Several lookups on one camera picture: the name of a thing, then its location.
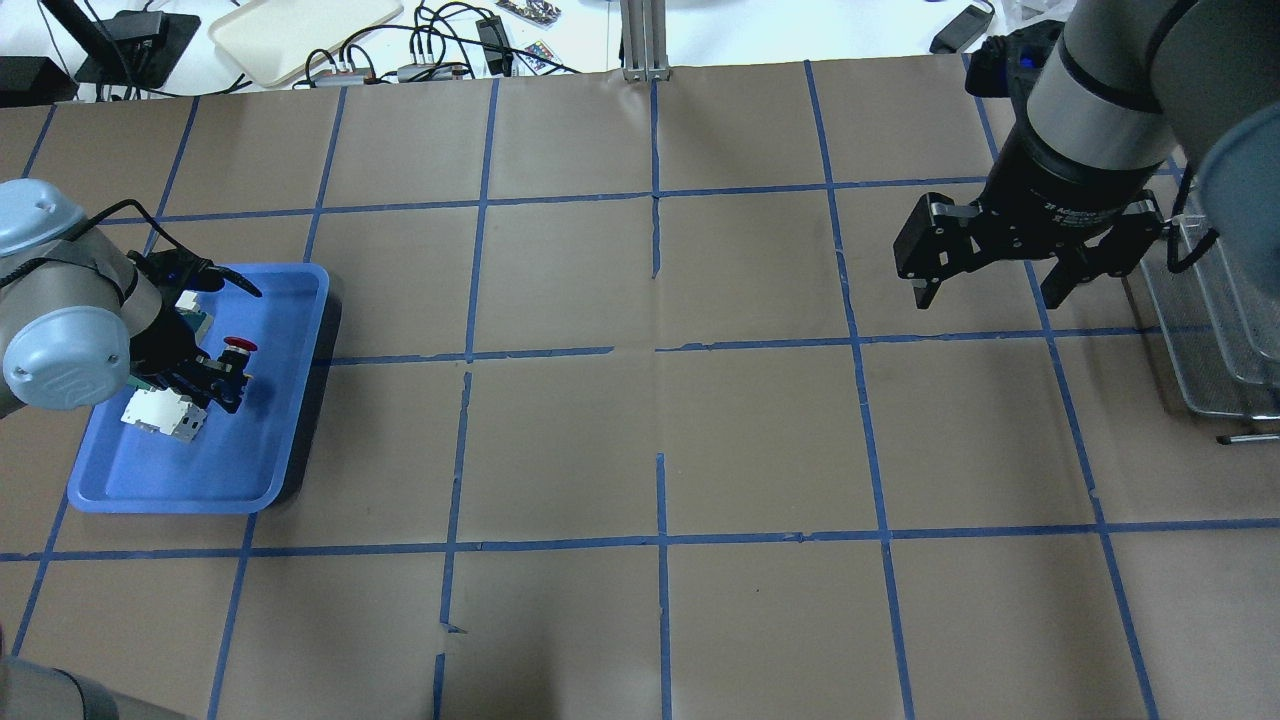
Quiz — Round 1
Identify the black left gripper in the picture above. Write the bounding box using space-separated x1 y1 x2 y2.
131 306 251 415

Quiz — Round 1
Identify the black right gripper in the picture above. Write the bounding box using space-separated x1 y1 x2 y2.
892 126 1165 310

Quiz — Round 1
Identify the red emergency stop button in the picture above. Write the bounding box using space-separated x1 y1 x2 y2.
218 336 259 374

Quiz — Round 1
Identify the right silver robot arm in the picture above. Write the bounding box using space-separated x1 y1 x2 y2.
893 1 1279 309

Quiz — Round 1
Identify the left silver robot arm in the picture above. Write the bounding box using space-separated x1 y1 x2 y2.
1 178 260 416

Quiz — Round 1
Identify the white circuit breaker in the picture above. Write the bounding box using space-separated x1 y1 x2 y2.
120 389 209 443

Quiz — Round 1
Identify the blue plastic tray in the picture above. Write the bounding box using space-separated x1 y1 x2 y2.
67 263 332 515

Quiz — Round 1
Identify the green circuit board module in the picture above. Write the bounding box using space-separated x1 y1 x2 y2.
175 290 212 345

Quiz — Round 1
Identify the black power adapter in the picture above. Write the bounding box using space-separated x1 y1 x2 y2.
928 1 996 55

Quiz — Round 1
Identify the beige plastic tray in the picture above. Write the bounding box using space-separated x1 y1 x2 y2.
207 1 404 88

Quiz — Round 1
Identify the black monitor stand base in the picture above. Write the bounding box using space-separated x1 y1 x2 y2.
64 10 204 91

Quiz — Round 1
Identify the silver wire mesh basket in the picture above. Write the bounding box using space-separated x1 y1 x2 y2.
1140 214 1279 421

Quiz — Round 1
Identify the aluminium frame post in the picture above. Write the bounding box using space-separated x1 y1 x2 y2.
620 0 671 83

